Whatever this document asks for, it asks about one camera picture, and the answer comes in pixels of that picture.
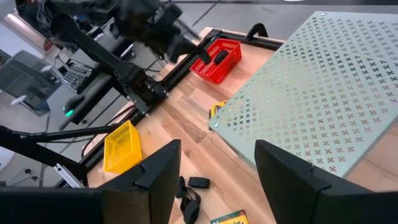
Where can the black lit computer mouse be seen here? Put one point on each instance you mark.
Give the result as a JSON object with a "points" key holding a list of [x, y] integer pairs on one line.
{"points": [[73, 105]]}

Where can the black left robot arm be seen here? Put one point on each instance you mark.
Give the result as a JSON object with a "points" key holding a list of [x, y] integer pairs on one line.
{"points": [[93, 46]]}

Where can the yellow green Crayola crayon box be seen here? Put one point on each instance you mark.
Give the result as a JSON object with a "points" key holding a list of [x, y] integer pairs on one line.
{"points": [[230, 218], [217, 109]]}

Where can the red plastic basket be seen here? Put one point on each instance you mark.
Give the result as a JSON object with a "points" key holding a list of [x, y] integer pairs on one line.
{"points": [[211, 73]]}

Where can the silver aluminium extrusion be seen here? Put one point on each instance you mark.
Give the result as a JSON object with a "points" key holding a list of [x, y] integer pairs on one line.
{"points": [[68, 175]]}

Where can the small black block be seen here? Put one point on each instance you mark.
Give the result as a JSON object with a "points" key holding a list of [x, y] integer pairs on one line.
{"points": [[199, 182]]}

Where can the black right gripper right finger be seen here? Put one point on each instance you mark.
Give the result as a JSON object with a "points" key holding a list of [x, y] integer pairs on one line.
{"points": [[286, 186]]}

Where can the black keyboard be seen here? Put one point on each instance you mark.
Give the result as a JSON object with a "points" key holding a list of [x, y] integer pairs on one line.
{"points": [[76, 76]]}

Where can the black aluminium table frame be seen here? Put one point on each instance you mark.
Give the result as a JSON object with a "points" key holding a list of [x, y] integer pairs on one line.
{"points": [[177, 74]]}

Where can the black frame clamp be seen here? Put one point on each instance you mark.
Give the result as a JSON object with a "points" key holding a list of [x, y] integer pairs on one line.
{"points": [[256, 31]]}

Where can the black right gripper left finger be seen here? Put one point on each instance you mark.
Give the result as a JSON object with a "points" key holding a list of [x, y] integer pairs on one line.
{"points": [[155, 180]]}

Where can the yellow plastic basket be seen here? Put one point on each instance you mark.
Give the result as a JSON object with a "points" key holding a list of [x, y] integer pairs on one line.
{"points": [[122, 149]]}

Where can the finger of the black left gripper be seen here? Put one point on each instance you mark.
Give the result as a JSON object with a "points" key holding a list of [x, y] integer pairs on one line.
{"points": [[176, 53], [196, 49]]}

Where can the green perforated metal shelf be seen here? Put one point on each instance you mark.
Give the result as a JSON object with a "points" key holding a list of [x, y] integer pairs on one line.
{"points": [[311, 93]]}

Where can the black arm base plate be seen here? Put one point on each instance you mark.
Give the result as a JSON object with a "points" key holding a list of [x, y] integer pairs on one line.
{"points": [[146, 99]]}

